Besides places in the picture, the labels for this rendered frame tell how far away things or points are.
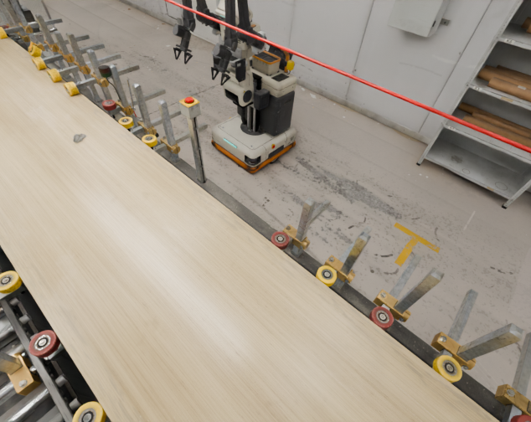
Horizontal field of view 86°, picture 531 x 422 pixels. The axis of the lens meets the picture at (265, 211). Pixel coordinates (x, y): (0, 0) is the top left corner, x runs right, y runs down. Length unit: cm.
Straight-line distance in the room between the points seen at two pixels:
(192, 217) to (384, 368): 96
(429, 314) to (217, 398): 174
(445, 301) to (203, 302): 188
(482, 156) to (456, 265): 145
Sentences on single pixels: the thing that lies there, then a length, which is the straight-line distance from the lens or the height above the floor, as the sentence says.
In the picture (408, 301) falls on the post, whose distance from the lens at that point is 123.
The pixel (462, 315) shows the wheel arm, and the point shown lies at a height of 84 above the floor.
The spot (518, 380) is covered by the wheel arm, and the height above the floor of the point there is 82.
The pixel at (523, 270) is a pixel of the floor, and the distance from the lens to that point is 312.
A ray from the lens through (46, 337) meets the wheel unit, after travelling 127.
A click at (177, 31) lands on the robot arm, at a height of 120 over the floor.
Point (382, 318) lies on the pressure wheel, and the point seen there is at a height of 91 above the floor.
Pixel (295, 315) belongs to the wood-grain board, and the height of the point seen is 90.
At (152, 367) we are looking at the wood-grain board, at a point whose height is 90.
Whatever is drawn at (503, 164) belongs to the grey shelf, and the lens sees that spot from 381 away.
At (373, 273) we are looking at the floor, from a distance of 239.
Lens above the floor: 194
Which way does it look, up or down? 50 degrees down
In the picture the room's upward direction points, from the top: 5 degrees clockwise
